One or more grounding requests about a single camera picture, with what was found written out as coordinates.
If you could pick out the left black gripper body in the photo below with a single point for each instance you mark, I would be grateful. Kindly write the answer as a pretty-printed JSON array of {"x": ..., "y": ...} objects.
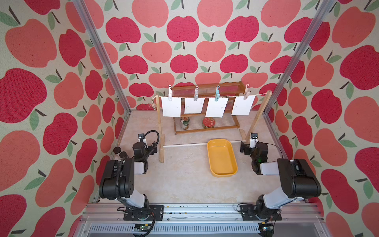
[{"x": 149, "y": 151}]

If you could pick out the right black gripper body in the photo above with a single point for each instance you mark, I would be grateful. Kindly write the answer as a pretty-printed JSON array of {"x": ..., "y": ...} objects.
[{"x": 248, "y": 151}]

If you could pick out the white postcard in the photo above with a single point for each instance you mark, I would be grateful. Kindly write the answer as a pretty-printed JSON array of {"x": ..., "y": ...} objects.
[
  {"x": 242, "y": 106},
  {"x": 215, "y": 108},
  {"x": 171, "y": 107},
  {"x": 194, "y": 105}
]

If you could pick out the pink clothespin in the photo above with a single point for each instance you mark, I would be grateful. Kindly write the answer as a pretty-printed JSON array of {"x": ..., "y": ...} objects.
[{"x": 246, "y": 92}]

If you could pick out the teal clothespin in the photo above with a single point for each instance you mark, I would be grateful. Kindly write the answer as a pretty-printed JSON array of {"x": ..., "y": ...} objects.
[{"x": 217, "y": 93}]

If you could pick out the grey clothespin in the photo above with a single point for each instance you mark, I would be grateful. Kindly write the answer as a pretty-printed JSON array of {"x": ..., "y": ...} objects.
[{"x": 196, "y": 94}]

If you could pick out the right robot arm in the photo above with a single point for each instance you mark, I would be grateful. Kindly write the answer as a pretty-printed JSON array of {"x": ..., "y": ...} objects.
[{"x": 297, "y": 181}]

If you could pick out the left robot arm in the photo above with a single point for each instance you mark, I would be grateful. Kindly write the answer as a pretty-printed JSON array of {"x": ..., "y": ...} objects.
[{"x": 118, "y": 180}]

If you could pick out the yellow plastic tray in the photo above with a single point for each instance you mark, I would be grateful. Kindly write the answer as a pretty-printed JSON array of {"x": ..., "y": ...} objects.
[{"x": 221, "y": 157}]

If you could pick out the green label can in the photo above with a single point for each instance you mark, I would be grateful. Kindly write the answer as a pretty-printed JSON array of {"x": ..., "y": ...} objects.
[{"x": 184, "y": 123}]

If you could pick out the wooden shelf rack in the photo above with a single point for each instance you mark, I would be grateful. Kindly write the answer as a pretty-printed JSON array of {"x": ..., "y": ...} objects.
[{"x": 190, "y": 123}]

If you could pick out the red lid tin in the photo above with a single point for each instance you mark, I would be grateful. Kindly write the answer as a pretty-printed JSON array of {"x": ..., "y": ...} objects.
[{"x": 208, "y": 122}]

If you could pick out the white clothespin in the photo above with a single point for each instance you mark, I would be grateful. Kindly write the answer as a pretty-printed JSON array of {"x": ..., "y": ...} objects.
[{"x": 170, "y": 92}]

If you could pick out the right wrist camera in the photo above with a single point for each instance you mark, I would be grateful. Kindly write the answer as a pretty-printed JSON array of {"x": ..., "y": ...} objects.
[{"x": 253, "y": 140}]

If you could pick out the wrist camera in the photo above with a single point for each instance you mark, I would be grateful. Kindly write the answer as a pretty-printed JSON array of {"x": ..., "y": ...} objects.
[
  {"x": 253, "y": 140},
  {"x": 141, "y": 137}
]

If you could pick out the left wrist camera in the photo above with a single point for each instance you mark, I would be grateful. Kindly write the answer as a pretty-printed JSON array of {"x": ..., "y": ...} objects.
[{"x": 141, "y": 137}]

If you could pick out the wooden string stand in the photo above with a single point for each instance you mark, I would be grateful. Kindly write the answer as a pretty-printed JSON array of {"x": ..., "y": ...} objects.
[{"x": 155, "y": 104}]

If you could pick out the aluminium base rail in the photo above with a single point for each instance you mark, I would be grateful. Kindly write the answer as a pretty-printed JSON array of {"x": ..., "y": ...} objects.
[{"x": 202, "y": 220}]

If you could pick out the right aluminium frame post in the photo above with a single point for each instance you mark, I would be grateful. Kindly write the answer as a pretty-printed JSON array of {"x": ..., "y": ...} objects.
[{"x": 315, "y": 24}]

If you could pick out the aluminium frame post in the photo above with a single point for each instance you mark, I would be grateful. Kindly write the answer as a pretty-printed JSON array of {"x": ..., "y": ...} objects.
[
  {"x": 315, "y": 24},
  {"x": 102, "y": 53}
]

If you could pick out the left aluminium frame post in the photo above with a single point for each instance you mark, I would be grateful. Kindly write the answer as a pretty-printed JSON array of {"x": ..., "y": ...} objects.
[{"x": 102, "y": 53}]

